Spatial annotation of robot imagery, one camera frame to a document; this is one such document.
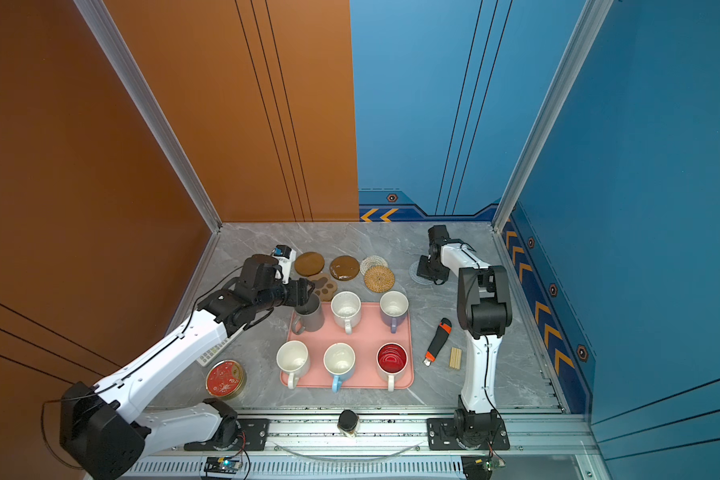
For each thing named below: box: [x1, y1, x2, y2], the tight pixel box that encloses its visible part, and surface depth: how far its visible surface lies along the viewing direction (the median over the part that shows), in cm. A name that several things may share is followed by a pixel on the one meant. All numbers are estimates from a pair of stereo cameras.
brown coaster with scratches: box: [329, 255, 360, 281], surface depth 108 cm
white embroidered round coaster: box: [360, 255, 388, 276], surface depth 111 cm
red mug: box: [376, 342, 409, 392], surface depth 81 cm
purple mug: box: [379, 290, 409, 334], surface depth 91 cm
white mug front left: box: [276, 340, 309, 390], surface depth 81 cm
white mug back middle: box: [330, 290, 363, 335], surface depth 89 cm
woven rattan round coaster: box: [363, 265, 395, 293], surface depth 104 cm
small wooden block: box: [449, 347, 463, 370], surface depth 86 cm
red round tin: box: [205, 359, 247, 400], surface depth 81 cm
